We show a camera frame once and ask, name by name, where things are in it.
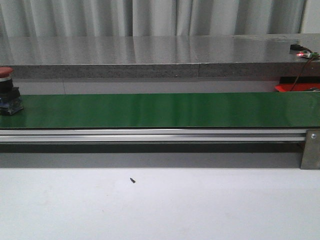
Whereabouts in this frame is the red push button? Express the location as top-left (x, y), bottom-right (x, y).
top-left (0, 66), bottom-right (24, 116)

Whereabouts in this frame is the grey stone shelf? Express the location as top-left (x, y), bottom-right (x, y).
top-left (0, 33), bottom-right (320, 79)

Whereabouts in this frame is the green conveyor belt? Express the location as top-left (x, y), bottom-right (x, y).
top-left (0, 92), bottom-right (320, 129)

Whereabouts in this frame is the red plastic tray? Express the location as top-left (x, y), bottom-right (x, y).
top-left (274, 83), bottom-right (320, 93)

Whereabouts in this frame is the black usb plug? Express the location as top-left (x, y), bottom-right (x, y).
top-left (290, 44), bottom-right (304, 53)

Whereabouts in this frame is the small green circuit board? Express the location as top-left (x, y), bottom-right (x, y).
top-left (296, 50), bottom-right (320, 60)

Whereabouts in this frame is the grey curtain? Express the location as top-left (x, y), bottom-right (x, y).
top-left (0, 0), bottom-right (305, 37)

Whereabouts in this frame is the aluminium conveyor rail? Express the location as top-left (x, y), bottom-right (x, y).
top-left (0, 128), bottom-right (307, 143)

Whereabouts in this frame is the steel conveyor bracket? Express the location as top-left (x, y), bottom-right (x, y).
top-left (300, 129), bottom-right (320, 170)

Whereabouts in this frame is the thin orange wire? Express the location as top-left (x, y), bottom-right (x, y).
top-left (289, 56), bottom-right (314, 92)

